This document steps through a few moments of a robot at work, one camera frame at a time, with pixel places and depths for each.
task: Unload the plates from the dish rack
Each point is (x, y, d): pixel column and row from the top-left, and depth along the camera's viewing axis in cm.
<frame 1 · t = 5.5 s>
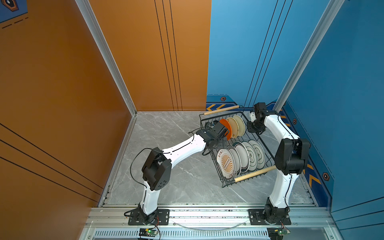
left hand: (220, 143, 87), fingers open
right hand: (249, 129, 97), fingers closed
far wooden rack handle: (221, 110, 97), point 20 cm above the table

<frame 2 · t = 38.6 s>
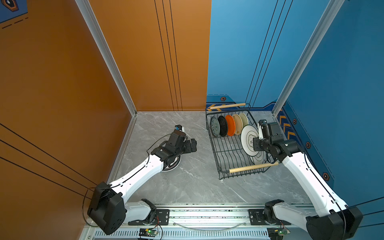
left hand: (191, 142, 82), fingers open
right hand: (256, 141, 78), fingers closed
far wooden rack handle: (238, 104, 101), point 20 cm above the table

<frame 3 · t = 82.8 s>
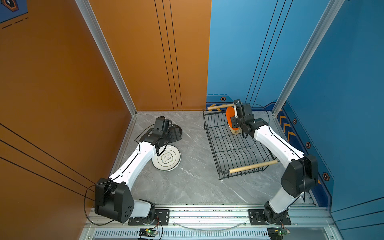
left hand: (174, 133, 85), fingers open
right hand: (235, 117, 88), fingers closed
the named things where they were.

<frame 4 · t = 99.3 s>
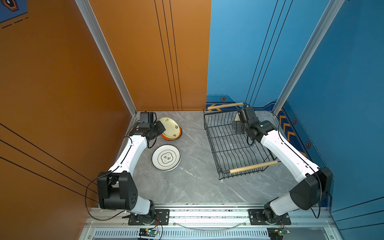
left hand: (162, 125, 87), fingers closed
right hand: (241, 125, 82), fingers open
the named things where they were.

